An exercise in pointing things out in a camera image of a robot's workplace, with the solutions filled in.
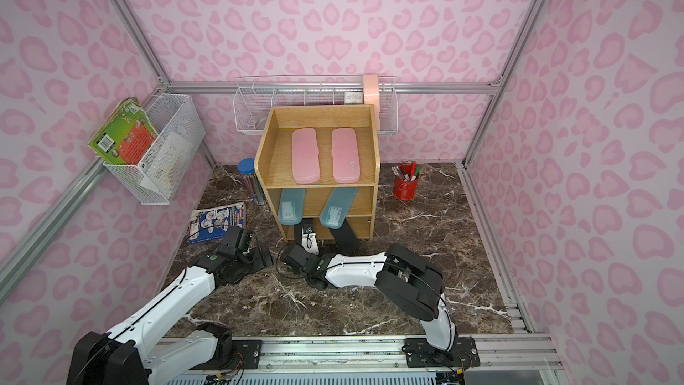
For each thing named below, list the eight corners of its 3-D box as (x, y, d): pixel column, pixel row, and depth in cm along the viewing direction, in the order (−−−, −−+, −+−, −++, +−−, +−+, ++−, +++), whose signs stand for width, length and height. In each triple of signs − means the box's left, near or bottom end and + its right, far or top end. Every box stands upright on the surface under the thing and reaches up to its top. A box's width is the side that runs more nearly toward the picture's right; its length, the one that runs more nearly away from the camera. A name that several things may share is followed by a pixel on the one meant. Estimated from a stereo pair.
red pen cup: (392, 200, 107) (396, 178, 97) (389, 182, 114) (393, 159, 103) (416, 200, 107) (422, 177, 97) (412, 182, 113) (418, 159, 103)
